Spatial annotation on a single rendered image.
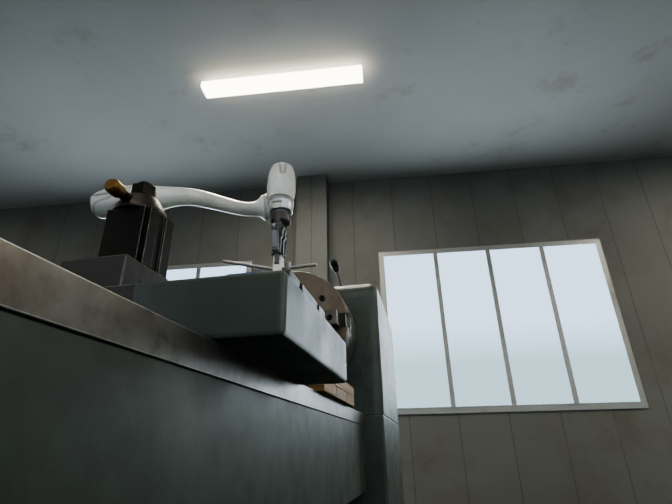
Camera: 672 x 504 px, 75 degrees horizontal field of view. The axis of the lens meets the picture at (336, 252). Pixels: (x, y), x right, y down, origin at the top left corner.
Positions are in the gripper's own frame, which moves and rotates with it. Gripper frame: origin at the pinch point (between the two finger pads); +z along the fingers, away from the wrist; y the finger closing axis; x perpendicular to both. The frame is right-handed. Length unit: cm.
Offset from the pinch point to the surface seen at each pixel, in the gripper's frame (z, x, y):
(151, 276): 35, 9, 80
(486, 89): -201, 115, -149
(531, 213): -148, 162, -269
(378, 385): 42, 33, 7
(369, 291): 14.5, 31.8, 7.5
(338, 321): 28.2, 25.6, 25.7
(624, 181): -176, 254, -277
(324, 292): 19.3, 21.5, 23.3
